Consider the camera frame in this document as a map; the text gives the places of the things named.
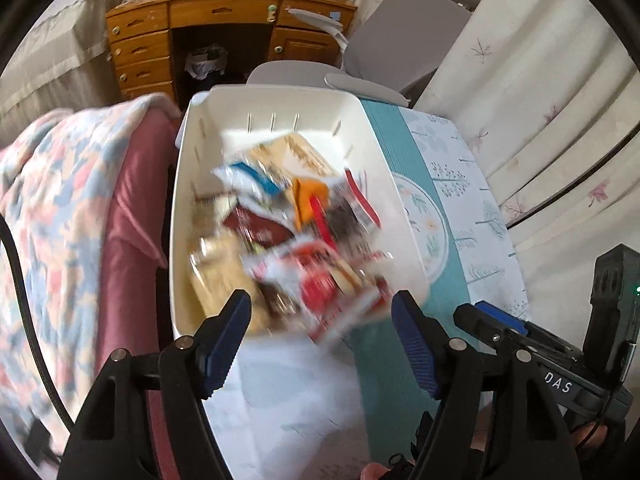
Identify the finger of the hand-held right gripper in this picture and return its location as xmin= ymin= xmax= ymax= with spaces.
xmin=475 ymin=301 xmax=527 ymax=335
xmin=453 ymin=305 xmax=538 ymax=366

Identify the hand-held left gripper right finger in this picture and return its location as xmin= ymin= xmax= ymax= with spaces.
xmin=391 ymin=290 xmax=583 ymax=480

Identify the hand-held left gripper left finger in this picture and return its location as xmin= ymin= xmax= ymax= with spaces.
xmin=57 ymin=290 xmax=252 ymax=480

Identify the red dark snack packet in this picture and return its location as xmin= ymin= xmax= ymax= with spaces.
xmin=310 ymin=170 xmax=381 ymax=261

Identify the blue candy wrapper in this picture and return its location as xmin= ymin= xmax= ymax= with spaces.
xmin=212 ymin=160 xmax=283 ymax=213

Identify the orange snack packet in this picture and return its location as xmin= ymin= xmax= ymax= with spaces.
xmin=291 ymin=177 xmax=332 ymax=230

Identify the yellow cake packet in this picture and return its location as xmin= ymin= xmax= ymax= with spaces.
xmin=247 ymin=132 xmax=338 ymax=183

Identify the white plastic storage bin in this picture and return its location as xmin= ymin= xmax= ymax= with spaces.
xmin=169 ymin=85 xmax=432 ymax=338

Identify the person's right hand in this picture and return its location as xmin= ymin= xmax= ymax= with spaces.
xmin=570 ymin=417 xmax=609 ymax=456

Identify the person's leg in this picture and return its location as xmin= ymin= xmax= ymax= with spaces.
xmin=360 ymin=461 xmax=401 ymax=480

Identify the pink bed sheet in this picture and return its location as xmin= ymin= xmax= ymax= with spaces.
xmin=92 ymin=107 xmax=181 ymax=480

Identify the white leaf print curtain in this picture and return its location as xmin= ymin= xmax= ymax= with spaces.
xmin=345 ymin=0 xmax=640 ymax=311

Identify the floral fleece blanket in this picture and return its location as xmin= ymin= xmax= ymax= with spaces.
xmin=0 ymin=92 xmax=176 ymax=411

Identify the trash bin with bag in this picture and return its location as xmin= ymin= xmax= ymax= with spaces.
xmin=184 ymin=44 xmax=227 ymax=81

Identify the grey office chair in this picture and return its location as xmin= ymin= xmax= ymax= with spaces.
xmin=245 ymin=0 xmax=493 ymax=108

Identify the wooden desk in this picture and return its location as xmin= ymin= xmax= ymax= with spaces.
xmin=105 ymin=0 xmax=358 ymax=103

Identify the white lace cover cloth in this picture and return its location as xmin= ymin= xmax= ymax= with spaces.
xmin=0 ymin=0 xmax=131 ymax=146

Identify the black cable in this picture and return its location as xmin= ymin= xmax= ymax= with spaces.
xmin=0 ymin=222 xmax=71 ymax=466

